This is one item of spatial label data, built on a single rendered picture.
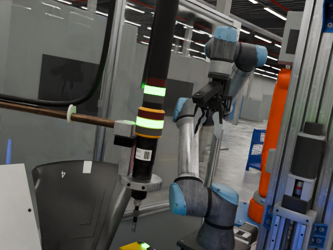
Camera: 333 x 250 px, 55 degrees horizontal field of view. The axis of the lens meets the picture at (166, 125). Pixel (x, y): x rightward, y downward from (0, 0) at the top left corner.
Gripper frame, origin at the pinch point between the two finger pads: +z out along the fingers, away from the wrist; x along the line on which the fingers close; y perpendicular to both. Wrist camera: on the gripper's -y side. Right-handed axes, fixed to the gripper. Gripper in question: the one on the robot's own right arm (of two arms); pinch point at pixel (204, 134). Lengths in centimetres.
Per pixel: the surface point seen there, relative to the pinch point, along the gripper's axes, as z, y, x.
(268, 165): 66, 301, 109
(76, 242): 17, -55, -15
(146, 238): 65, 28, 45
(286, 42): -90, 307, 121
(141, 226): 58, 24, 45
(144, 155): -2, -52, -26
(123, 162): -1, -53, -23
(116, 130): -6, -55, -22
